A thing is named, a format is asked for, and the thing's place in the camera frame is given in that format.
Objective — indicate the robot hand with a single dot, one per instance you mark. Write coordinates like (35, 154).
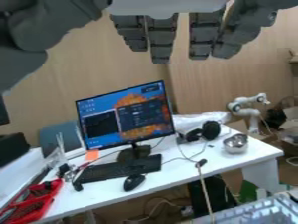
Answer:
(27, 26)

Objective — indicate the computer screen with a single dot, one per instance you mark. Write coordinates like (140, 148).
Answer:
(3, 111)
(124, 113)

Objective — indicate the grey chair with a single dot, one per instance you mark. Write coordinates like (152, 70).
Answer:
(57, 136)

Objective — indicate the black box device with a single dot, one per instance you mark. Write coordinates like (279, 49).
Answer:
(13, 148)

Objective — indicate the orange sticky note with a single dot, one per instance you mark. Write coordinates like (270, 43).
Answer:
(91, 154)

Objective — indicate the black keyboard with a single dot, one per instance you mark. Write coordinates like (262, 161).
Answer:
(115, 170)

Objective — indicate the black headphones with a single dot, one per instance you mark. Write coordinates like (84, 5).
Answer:
(212, 130)

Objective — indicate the black mouse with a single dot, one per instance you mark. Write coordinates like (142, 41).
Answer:
(133, 182)

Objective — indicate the small white jointed device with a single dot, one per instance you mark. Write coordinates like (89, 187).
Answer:
(241, 108)

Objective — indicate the white desk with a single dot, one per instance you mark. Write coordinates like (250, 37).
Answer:
(186, 173)

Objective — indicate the metal bowl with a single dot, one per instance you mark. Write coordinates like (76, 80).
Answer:
(234, 144)

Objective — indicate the thin stick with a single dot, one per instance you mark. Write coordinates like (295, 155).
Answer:
(205, 190)

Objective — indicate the black bag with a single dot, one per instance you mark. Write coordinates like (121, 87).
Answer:
(213, 196)

